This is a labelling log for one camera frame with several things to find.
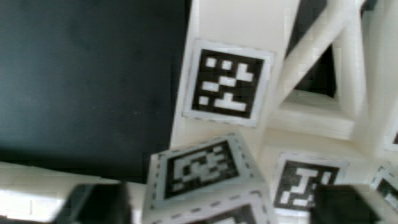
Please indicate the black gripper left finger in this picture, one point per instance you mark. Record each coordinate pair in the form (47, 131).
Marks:
(97, 205)

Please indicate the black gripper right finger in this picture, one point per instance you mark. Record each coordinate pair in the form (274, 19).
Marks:
(349, 204)

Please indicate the white tagged cube nut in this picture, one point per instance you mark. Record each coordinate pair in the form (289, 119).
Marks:
(385, 183)
(207, 188)

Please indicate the white fence frame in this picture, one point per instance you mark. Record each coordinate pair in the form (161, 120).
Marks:
(35, 190)

